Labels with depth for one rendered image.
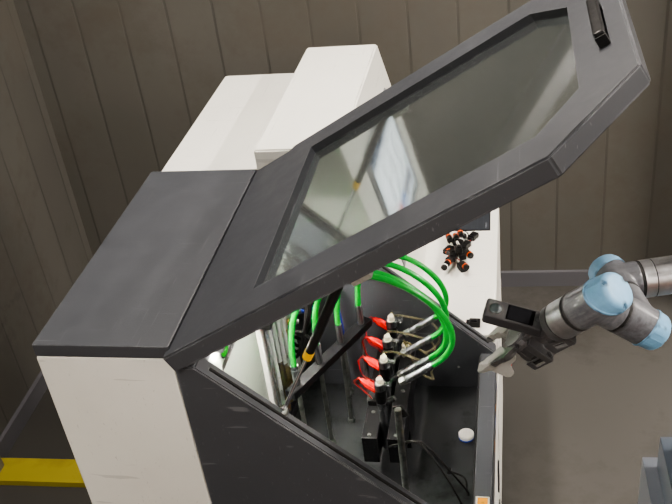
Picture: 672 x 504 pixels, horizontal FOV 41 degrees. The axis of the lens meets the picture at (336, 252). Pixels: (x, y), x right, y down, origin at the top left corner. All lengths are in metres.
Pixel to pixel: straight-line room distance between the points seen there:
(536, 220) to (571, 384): 0.79
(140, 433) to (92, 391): 0.13
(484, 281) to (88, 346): 1.29
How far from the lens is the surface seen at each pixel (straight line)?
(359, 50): 2.78
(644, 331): 1.71
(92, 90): 4.19
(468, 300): 2.58
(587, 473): 3.45
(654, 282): 1.82
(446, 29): 3.75
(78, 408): 1.90
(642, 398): 3.76
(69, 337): 1.81
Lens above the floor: 2.51
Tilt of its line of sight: 33 degrees down
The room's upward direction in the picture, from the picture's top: 8 degrees counter-clockwise
